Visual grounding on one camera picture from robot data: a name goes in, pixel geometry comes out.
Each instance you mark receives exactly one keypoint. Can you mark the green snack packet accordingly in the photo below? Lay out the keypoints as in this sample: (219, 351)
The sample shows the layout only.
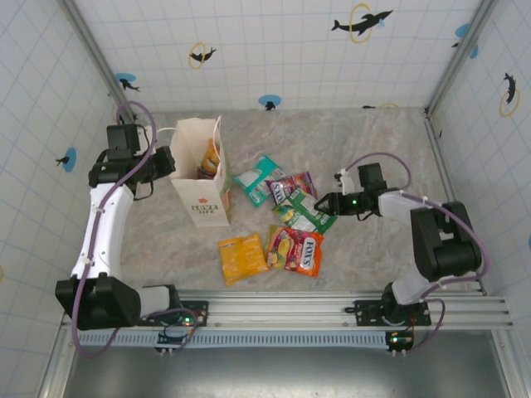
(303, 215)

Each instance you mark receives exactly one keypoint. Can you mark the small purple red candy bag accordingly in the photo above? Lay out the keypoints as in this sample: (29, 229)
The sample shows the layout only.
(290, 184)

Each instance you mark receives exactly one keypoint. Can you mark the orange Fox's candy bag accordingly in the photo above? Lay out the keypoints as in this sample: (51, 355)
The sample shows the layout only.
(294, 250)

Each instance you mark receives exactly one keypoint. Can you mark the teal snack packet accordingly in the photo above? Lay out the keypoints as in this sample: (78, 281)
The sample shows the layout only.
(257, 180)

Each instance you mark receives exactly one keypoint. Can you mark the orange snack bag green lettering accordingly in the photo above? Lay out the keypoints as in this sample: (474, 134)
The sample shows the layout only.
(210, 159)

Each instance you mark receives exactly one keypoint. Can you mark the white paper bag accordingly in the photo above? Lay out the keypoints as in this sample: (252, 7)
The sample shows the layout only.
(203, 207)

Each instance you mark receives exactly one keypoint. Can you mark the plain yellow snack bag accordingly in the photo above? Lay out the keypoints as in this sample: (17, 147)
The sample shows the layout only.
(242, 259)

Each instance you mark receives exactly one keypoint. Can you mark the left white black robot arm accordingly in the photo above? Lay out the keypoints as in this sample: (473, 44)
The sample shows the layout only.
(103, 224)

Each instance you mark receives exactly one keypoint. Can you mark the small black controller board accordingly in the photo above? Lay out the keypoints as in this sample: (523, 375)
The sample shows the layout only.
(166, 340)
(398, 341)

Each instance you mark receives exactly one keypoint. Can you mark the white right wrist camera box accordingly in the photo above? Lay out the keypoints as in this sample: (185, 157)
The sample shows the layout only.
(345, 182)

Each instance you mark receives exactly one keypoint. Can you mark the aluminium side rail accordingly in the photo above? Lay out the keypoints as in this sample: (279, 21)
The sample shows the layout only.
(439, 166)

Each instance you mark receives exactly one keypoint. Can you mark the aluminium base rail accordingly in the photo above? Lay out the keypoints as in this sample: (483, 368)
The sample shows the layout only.
(282, 309)

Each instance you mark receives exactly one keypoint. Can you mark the aluminium frame post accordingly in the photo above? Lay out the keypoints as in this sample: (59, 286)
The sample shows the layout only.
(99, 62)
(460, 58)

